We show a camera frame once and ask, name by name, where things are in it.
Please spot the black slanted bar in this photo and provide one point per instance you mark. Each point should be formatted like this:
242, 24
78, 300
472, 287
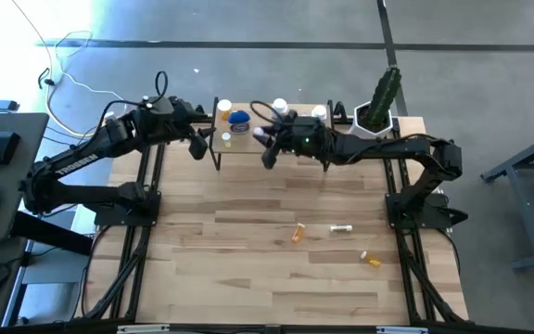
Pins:
49, 234

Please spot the blue-capped Tums bottle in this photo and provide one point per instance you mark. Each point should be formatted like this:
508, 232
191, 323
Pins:
239, 121

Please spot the orange pill vial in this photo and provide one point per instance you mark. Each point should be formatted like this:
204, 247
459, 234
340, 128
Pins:
298, 233

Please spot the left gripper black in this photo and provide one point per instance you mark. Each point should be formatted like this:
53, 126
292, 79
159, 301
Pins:
179, 118

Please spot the grey metal cart frame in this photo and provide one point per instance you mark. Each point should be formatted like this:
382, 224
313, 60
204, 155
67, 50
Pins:
519, 209

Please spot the wooden shelf black metal legs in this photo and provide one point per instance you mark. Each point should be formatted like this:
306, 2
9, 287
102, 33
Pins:
244, 147

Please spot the green cactus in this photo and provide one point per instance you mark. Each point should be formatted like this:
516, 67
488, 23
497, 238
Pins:
383, 97

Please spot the small plain white bottle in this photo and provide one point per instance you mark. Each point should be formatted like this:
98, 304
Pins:
319, 111

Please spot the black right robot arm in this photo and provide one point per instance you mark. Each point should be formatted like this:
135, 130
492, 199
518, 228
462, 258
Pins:
387, 148

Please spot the dark grey desk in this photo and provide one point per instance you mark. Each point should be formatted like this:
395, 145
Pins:
26, 139

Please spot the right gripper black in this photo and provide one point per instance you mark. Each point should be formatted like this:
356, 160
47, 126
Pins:
304, 137

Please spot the amber yellow pill vial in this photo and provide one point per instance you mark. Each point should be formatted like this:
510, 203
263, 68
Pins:
372, 261

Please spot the white Dramamine tube yellow label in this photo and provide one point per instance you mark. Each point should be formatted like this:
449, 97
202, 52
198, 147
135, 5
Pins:
341, 228

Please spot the large pale yellow pill vial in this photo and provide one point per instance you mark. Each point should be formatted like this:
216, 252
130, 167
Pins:
224, 106

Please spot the white bottle blue-banded label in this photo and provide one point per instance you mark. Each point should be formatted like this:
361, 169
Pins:
280, 106

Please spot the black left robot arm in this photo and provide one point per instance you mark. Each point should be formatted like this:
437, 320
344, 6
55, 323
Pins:
86, 158

